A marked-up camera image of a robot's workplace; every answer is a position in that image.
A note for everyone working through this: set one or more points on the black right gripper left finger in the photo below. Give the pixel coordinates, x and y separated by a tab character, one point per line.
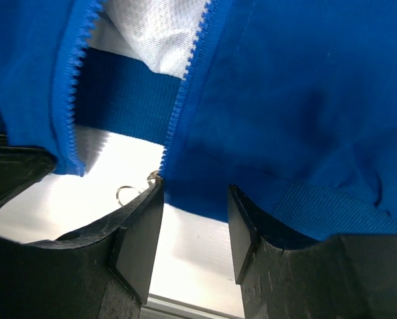
102	270

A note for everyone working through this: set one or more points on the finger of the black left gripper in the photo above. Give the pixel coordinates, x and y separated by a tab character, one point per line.
21	167

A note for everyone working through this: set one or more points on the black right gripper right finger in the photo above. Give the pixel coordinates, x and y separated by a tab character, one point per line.
284	274

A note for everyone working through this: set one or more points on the blue white red hooded jacket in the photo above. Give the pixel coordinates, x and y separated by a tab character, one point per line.
295	102

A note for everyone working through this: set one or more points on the aluminium table frame rail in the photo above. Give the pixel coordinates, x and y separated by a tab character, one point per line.
160	307

